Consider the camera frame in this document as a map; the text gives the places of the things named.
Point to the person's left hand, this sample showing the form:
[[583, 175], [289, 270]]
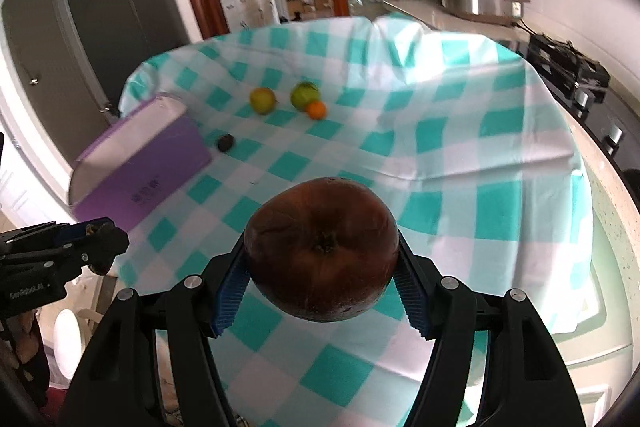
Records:
[[22, 349]]

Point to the black gas stove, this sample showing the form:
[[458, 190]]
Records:
[[581, 81]]

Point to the small orange tangerine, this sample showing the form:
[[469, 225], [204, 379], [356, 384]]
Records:
[[316, 110]]

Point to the teal white checkered tablecloth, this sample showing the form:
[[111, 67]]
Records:
[[450, 136]]

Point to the dark brown passion fruit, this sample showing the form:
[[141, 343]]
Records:
[[225, 143]]

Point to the green tomato with calyx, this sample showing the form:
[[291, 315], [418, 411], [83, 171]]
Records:
[[303, 94]]

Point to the dark red apple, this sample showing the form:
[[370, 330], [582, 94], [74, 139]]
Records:
[[324, 250]]

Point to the yellow pear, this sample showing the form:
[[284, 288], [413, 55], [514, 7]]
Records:
[[263, 101]]

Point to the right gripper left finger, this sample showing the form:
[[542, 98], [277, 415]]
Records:
[[150, 355]]

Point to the dark grey refrigerator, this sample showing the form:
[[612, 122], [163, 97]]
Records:
[[73, 58]]

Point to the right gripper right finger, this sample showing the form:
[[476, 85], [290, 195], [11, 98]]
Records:
[[526, 382]]

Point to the purple box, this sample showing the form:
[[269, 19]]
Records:
[[137, 164]]

